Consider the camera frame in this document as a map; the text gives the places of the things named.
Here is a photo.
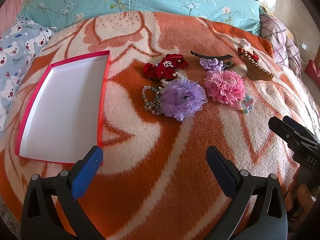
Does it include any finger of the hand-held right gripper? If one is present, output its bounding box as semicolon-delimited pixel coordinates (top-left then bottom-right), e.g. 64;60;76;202
283;116;320;143
269;116;318;153

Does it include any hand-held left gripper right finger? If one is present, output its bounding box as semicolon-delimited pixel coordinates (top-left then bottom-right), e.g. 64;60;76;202
206;145;288;240

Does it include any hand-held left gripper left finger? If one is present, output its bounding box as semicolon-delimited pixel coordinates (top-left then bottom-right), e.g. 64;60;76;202
21;145;103;240

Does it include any pastel bead hair tie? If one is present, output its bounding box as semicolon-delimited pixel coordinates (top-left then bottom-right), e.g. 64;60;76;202
236;94;255;114

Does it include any brown claw hair clip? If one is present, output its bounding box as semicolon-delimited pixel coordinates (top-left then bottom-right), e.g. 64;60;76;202
244;51;273;82

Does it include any pink flower scrunchie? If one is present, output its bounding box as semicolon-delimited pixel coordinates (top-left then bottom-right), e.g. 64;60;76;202
204;70;247;105

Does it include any red box with white inside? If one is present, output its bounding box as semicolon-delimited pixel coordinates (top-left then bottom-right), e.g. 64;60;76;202
14;50;112;167

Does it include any purple organza flower scrunchie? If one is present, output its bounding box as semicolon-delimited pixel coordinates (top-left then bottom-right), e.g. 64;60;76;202
160;77;208;122

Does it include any crystal beaded bracelet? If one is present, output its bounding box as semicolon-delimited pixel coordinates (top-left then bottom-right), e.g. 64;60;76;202
142;85;164;115

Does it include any small purple flower clip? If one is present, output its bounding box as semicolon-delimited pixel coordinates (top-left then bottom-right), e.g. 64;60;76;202
199;57;224;72

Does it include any white pearl hair tie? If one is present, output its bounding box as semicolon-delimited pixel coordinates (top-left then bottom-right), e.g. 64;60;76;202
152;71;185;92

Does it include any red velvet bow hair clip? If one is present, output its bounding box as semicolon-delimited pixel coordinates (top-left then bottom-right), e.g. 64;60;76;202
143;53;190;78

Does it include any person's right hand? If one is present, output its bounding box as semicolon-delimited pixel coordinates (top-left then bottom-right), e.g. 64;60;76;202
285;167;320;221

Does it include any orange and cream blanket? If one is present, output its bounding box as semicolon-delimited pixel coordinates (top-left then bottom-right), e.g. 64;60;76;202
0;11;320;240

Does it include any red cloth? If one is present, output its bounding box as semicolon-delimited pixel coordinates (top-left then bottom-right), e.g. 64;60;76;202
304;59;320;83

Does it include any white pompom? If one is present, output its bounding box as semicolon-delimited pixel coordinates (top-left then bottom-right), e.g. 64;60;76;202
236;39;252;49

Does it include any purple plaid pillow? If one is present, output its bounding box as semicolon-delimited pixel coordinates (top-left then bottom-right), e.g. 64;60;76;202
260;14;303;75

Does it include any black comb hair clip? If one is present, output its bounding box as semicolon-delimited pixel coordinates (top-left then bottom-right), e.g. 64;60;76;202
190;50;234;68

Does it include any blue bear print pillow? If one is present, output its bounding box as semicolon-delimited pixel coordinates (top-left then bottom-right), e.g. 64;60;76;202
0;17;58;133

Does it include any pink pillow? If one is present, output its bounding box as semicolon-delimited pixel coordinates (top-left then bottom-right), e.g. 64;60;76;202
0;0;33;35

